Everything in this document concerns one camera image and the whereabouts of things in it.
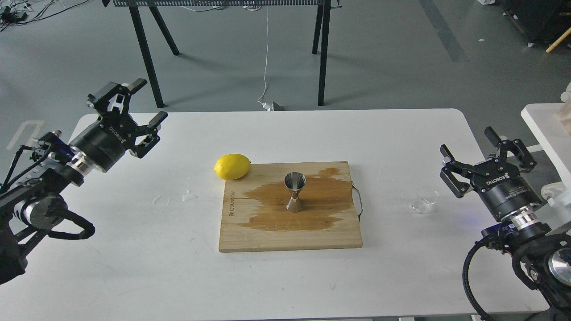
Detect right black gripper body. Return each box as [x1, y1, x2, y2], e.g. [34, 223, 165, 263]
[473, 160, 541, 222]

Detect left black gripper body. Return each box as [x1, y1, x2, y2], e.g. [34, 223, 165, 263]
[70, 112, 138, 173]

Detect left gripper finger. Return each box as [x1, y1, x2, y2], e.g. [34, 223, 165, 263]
[87, 78, 147, 121]
[128, 111, 169, 159]

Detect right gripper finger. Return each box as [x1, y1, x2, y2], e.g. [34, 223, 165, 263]
[484, 126, 537, 173]
[440, 144, 487, 198]

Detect small clear glass cup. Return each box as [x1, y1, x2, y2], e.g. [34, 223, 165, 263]
[410, 185, 440, 214]

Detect steel double jigger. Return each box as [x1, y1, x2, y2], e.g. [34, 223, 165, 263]
[284, 172, 306, 213]

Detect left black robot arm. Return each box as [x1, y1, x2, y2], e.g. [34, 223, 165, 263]
[0, 78, 168, 283]

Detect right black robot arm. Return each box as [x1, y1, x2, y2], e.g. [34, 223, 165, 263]
[440, 127, 571, 321]

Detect white side table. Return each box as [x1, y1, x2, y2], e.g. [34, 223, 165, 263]
[521, 103, 571, 184]

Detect yellow lemon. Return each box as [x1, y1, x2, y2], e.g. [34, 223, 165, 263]
[213, 154, 251, 180]

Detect wooden cutting board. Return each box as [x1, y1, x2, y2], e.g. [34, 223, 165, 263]
[219, 161, 363, 252]

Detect wooden stick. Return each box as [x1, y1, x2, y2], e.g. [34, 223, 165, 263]
[545, 27, 571, 53]

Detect white hanging cable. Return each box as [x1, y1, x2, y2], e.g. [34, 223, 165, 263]
[256, 5, 284, 111]

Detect black floor cables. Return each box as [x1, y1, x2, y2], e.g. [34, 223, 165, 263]
[0, 0, 90, 33]

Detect black frame background table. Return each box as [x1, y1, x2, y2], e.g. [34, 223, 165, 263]
[102, 0, 340, 108]

